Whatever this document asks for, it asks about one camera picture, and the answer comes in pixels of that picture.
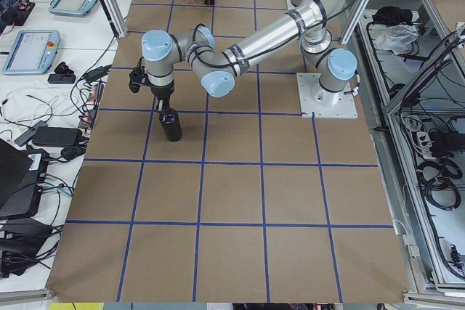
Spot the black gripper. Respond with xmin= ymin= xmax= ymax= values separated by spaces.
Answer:
xmin=150 ymin=83 xmax=175 ymax=113

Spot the black wine bottle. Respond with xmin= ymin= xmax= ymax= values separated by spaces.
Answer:
xmin=158 ymin=108 xmax=182 ymax=142

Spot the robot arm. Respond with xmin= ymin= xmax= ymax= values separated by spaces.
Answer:
xmin=141 ymin=0 xmax=357 ymax=114

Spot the black power brick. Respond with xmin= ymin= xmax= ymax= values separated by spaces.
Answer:
xmin=32 ymin=126 xmax=81 ymax=147

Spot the blue teach pendant upper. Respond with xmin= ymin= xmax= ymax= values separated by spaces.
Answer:
xmin=49 ymin=0 xmax=98 ymax=17

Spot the blue teach pendant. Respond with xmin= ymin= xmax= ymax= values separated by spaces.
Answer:
xmin=2 ymin=30 xmax=61 ymax=76
xmin=49 ymin=0 xmax=98 ymax=17

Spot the blue teach pendant lower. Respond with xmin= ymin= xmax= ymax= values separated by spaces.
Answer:
xmin=2 ymin=30 xmax=61 ymax=76

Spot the black laptop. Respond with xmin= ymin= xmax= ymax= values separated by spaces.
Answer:
xmin=1 ymin=140 xmax=49 ymax=220

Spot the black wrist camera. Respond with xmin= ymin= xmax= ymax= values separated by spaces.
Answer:
xmin=129 ymin=67 xmax=145 ymax=94

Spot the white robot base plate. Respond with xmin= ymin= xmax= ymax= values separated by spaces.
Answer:
xmin=296 ymin=73 xmax=357 ymax=119

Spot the aluminium cable cabinet frame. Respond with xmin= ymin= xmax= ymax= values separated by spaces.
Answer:
xmin=352 ymin=0 xmax=464 ymax=309

